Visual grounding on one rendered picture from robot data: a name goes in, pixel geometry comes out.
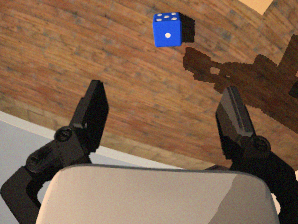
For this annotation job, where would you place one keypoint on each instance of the peach flat mat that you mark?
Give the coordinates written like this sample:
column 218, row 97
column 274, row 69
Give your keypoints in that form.
column 258, row 5

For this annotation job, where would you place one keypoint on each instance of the blue die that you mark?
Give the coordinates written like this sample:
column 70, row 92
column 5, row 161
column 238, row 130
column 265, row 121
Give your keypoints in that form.
column 167, row 28

